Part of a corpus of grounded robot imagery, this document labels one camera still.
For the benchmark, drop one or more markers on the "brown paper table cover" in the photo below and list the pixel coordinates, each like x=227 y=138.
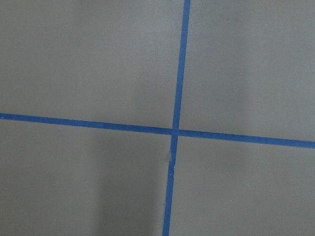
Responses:
x=157 y=118

